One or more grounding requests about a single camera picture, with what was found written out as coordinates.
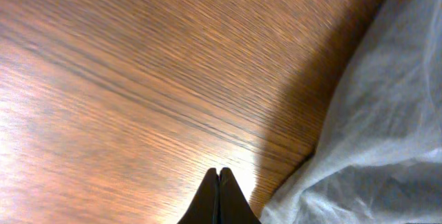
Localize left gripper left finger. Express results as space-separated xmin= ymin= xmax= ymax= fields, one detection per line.
xmin=178 ymin=168 xmax=219 ymax=224

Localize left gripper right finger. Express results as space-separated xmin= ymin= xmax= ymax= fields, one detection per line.
xmin=219 ymin=167 xmax=260 ymax=224

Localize grey shorts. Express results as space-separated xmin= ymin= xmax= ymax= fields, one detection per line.
xmin=260 ymin=0 xmax=441 ymax=223

